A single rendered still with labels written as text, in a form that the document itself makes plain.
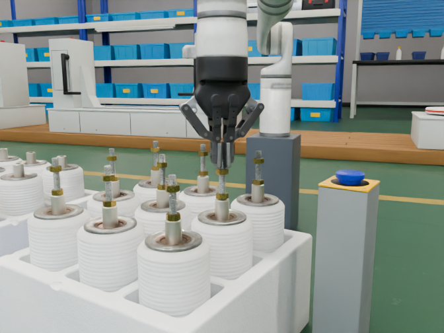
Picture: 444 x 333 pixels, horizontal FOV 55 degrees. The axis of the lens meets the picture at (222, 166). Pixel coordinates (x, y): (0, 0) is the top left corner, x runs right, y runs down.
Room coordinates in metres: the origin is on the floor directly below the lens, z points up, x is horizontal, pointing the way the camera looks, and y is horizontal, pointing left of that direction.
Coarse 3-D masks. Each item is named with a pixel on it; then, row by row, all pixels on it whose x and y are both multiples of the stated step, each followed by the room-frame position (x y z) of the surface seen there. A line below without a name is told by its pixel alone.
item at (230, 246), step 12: (192, 228) 0.62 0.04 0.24; (204, 228) 0.59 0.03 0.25; (216, 228) 0.59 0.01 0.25; (228, 228) 0.59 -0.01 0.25; (240, 228) 0.59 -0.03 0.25; (252, 228) 0.62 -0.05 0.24; (216, 240) 0.58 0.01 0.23; (228, 240) 0.58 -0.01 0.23; (240, 240) 0.59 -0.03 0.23; (216, 252) 0.58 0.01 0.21; (228, 252) 0.58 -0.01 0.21; (240, 252) 0.59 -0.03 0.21; (216, 264) 0.58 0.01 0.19; (228, 264) 0.58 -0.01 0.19; (240, 264) 0.59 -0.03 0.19; (216, 276) 0.58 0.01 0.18; (228, 276) 0.58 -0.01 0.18
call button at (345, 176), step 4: (336, 172) 0.60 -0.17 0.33; (340, 172) 0.59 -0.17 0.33; (344, 172) 0.59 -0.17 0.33; (348, 172) 0.59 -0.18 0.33; (352, 172) 0.59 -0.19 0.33; (356, 172) 0.59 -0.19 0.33; (360, 172) 0.59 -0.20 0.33; (336, 176) 0.60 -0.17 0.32; (340, 176) 0.59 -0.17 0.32; (344, 176) 0.58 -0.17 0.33; (348, 176) 0.58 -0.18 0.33; (352, 176) 0.58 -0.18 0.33; (356, 176) 0.58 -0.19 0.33; (360, 176) 0.58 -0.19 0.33; (364, 176) 0.59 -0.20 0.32; (340, 180) 0.59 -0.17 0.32; (344, 180) 0.59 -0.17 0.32; (348, 180) 0.58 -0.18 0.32; (352, 180) 0.58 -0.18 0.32; (356, 180) 0.58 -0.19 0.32; (360, 180) 0.59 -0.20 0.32
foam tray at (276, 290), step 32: (256, 256) 0.65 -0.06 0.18; (288, 256) 0.66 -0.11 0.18; (0, 288) 0.62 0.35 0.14; (32, 288) 0.57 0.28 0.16; (64, 288) 0.54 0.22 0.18; (128, 288) 0.54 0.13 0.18; (224, 288) 0.54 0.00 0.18; (256, 288) 0.56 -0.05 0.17; (288, 288) 0.66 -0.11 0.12; (0, 320) 0.63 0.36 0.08; (32, 320) 0.58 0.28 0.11; (64, 320) 0.54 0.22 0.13; (96, 320) 0.50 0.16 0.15; (128, 320) 0.47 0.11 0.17; (160, 320) 0.46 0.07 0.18; (192, 320) 0.46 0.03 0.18; (224, 320) 0.49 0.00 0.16; (256, 320) 0.57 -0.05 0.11; (288, 320) 0.66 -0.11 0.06
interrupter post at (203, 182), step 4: (200, 176) 0.79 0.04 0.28; (208, 176) 0.79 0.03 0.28; (200, 180) 0.78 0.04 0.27; (204, 180) 0.78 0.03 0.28; (208, 180) 0.79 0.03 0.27; (200, 184) 0.78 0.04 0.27; (204, 184) 0.78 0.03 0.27; (208, 184) 0.79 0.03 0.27; (200, 188) 0.78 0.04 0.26; (204, 188) 0.78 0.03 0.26; (208, 188) 0.79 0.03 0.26; (200, 192) 0.78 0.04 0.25; (204, 192) 0.78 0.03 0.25
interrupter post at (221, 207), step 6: (216, 198) 0.63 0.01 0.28; (216, 204) 0.62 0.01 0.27; (222, 204) 0.62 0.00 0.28; (228, 204) 0.62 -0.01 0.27; (216, 210) 0.62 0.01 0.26; (222, 210) 0.62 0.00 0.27; (228, 210) 0.62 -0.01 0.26; (216, 216) 0.62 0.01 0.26; (222, 216) 0.62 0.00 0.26; (228, 216) 0.62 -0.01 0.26
